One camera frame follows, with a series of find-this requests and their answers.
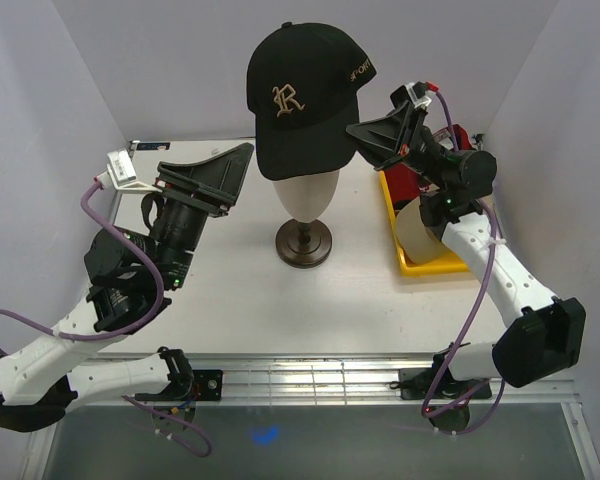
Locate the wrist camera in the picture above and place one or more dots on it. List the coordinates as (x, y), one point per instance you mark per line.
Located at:
(417, 93)
(120, 175)

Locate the red baseball cap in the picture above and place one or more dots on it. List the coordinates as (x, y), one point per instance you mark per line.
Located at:
(404, 185)

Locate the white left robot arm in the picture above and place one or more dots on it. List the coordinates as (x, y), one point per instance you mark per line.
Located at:
(130, 278)

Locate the yellow plastic tray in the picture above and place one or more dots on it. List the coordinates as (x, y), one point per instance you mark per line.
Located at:
(449, 263)

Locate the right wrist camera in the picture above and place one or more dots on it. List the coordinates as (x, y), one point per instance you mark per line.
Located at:
(417, 93)

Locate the beige baseball cap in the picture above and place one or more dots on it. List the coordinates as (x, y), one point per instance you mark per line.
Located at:
(419, 244)

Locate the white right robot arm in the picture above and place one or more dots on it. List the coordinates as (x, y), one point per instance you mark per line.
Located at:
(543, 332)

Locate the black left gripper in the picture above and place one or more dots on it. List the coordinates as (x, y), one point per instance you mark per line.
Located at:
(213, 183)

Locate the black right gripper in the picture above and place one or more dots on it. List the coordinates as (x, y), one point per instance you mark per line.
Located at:
(395, 134)

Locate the black baseball cap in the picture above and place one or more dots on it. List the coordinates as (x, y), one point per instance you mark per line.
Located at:
(302, 85)

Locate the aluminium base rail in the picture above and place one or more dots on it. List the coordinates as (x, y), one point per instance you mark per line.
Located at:
(344, 380)

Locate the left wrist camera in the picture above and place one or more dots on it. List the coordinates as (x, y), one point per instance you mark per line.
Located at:
(120, 175)

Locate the beige mannequin head stand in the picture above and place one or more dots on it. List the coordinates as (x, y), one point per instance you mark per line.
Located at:
(304, 241)

